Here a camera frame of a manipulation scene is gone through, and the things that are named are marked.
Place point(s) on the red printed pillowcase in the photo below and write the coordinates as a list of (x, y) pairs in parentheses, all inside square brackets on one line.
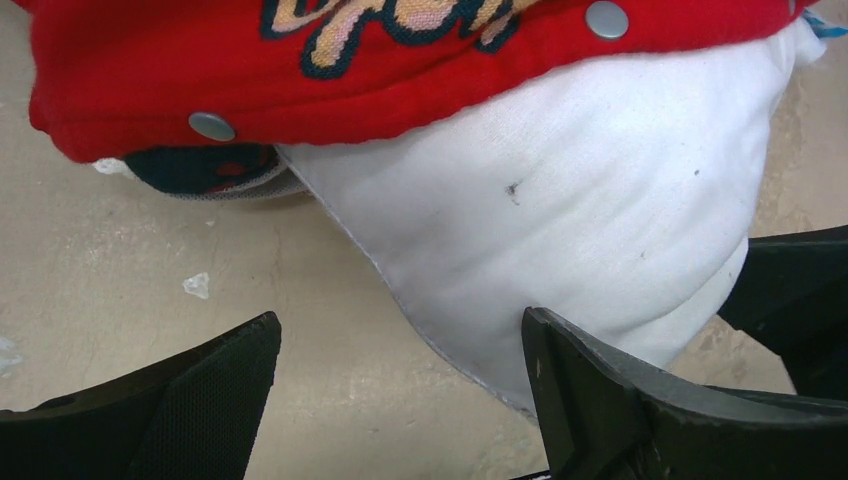
[(192, 96)]

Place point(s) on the white pillow insert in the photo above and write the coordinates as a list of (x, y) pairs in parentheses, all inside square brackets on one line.
[(618, 190)]

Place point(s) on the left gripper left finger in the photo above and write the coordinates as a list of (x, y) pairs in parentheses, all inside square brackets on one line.
[(194, 415)]

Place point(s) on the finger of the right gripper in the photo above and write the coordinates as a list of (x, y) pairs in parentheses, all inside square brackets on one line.
[(791, 297)]

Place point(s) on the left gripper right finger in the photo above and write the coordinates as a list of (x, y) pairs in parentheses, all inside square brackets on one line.
[(605, 414)]

